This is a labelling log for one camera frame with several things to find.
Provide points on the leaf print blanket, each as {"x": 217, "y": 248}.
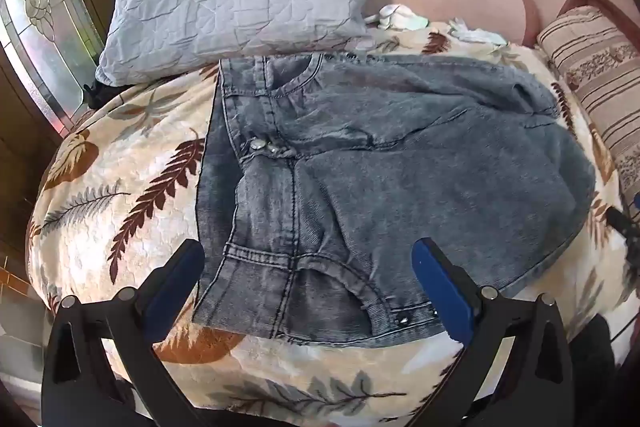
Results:
{"x": 125, "y": 187}

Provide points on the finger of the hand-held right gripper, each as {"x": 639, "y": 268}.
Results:
{"x": 625, "y": 222}

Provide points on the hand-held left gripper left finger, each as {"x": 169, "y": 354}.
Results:
{"x": 175, "y": 279}

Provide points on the grey denim pants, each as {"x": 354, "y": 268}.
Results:
{"x": 400, "y": 157}

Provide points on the dark cloth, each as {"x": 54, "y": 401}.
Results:
{"x": 100, "y": 96}

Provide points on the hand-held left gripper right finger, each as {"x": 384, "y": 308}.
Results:
{"x": 440, "y": 287}

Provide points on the striped floral cushion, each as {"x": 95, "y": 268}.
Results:
{"x": 600, "y": 67}

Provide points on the stained glass window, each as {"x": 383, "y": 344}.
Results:
{"x": 45, "y": 37}

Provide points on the white crumpled cloth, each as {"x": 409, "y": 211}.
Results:
{"x": 395, "y": 17}
{"x": 475, "y": 34}

